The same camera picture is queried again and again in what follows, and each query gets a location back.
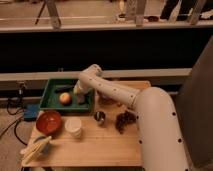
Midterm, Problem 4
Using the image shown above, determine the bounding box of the small metal cup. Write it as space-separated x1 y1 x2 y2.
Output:
94 111 106 125

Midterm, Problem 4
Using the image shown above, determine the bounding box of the black cable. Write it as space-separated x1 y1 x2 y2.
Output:
0 96 28 147

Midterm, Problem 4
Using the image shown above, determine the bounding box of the blue power box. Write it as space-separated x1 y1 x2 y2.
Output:
23 104 39 121

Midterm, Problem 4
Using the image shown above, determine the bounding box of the purple bowl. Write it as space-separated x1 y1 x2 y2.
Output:
99 95 115 104

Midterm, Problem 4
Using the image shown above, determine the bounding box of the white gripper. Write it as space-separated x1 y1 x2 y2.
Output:
73 80 91 104

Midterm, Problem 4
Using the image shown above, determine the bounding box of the white paper cup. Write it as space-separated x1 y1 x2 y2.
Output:
65 117 82 138

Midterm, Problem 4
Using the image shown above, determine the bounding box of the grey chair back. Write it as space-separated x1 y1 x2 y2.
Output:
175 35 213 169

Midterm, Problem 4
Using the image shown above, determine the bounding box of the dark grape bunch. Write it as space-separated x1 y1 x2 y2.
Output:
115 111 136 134

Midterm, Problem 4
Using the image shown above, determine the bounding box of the red wooden bowl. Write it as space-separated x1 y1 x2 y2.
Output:
36 111 62 135

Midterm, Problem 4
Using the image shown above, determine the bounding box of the orange round fruit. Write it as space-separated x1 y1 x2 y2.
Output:
59 92 72 105

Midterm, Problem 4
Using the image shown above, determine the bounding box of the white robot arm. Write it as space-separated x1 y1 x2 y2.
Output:
74 64 189 171

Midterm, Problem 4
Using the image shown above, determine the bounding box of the green plastic tray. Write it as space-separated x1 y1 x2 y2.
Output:
40 78 95 113

